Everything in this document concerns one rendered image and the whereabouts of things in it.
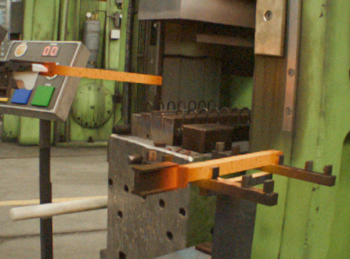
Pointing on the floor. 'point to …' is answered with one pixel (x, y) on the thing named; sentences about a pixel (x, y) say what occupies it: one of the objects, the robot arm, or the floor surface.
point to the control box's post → (45, 185)
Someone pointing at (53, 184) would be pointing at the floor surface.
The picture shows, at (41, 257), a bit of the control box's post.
